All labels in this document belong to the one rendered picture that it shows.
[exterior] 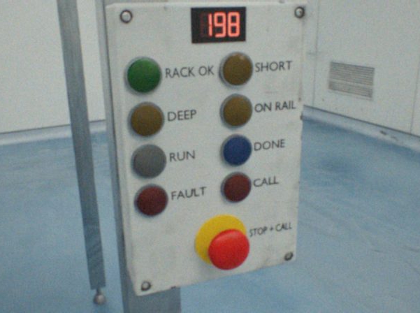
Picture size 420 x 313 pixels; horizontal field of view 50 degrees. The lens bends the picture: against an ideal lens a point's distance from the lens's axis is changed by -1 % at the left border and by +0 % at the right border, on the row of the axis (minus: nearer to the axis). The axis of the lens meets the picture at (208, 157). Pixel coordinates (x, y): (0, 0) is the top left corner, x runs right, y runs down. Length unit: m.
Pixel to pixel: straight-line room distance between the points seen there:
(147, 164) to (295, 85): 0.15
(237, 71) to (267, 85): 0.04
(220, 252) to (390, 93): 3.65
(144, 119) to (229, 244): 0.13
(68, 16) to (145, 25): 1.16
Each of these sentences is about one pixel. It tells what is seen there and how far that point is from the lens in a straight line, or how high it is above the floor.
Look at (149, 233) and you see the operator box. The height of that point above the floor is 0.89.
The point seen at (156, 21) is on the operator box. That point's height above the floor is 1.07.
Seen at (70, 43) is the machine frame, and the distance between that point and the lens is 1.52.
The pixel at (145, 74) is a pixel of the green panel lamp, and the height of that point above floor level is 1.03.
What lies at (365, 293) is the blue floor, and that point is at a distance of 1.94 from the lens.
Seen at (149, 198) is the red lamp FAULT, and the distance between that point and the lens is 0.39.
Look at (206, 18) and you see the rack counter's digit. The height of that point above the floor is 1.07.
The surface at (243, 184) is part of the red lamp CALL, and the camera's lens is 0.41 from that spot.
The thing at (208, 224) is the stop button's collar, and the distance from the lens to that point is 0.42.
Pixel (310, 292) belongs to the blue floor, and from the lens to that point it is 1.90.
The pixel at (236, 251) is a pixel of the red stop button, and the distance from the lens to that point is 0.41.
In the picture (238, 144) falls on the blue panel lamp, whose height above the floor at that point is 0.97.
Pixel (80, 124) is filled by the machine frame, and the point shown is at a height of 0.72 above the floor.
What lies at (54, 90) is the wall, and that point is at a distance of 4.19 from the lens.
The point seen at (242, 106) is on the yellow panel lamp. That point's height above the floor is 1.00.
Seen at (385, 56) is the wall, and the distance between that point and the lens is 4.03.
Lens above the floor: 1.08
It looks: 19 degrees down
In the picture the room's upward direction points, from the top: 1 degrees counter-clockwise
